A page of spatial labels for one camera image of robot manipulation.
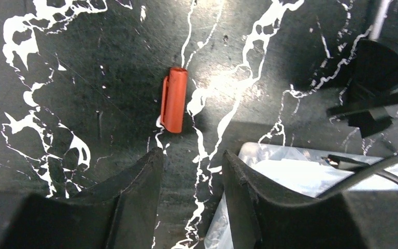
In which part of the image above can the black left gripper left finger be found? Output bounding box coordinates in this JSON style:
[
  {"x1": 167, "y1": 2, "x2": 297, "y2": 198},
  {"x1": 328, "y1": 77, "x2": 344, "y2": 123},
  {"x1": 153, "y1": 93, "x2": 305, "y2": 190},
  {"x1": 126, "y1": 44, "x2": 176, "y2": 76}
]
[{"x1": 0, "y1": 147, "x2": 164, "y2": 248}]

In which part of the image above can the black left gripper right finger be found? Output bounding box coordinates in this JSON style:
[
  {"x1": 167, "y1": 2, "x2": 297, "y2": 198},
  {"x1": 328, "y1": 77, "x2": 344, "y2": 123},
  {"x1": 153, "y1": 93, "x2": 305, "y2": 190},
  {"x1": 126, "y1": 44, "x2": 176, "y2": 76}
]
[{"x1": 222, "y1": 151, "x2": 398, "y2": 248}]

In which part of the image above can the red marker cap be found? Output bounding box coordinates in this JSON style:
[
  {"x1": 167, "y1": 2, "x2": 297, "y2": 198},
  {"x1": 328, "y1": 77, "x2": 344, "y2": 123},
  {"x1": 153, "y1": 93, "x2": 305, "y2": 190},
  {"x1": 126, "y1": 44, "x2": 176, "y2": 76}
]
[{"x1": 161, "y1": 67, "x2": 188, "y2": 133}]

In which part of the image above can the clear plastic parts box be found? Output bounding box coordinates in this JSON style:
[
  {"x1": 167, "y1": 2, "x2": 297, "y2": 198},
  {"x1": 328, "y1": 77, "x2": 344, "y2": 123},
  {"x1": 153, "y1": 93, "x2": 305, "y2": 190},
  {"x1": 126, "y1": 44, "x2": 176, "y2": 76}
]
[{"x1": 204, "y1": 142, "x2": 398, "y2": 248}]

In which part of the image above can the whiteboard metal wire stand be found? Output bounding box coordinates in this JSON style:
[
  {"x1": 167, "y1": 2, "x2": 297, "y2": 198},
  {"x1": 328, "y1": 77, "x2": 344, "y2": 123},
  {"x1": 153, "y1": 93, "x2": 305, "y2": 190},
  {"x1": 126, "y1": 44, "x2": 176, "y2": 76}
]
[{"x1": 368, "y1": 0, "x2": 391, "y2": 41}]

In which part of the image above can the small white whiteboard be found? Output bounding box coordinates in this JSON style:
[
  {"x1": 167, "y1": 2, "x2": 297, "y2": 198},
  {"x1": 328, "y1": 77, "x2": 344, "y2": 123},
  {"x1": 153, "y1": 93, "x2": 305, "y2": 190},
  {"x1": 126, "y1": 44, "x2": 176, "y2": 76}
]
[{"x1": 326, "y1": 39, "x2": 398, "y2": 138}]

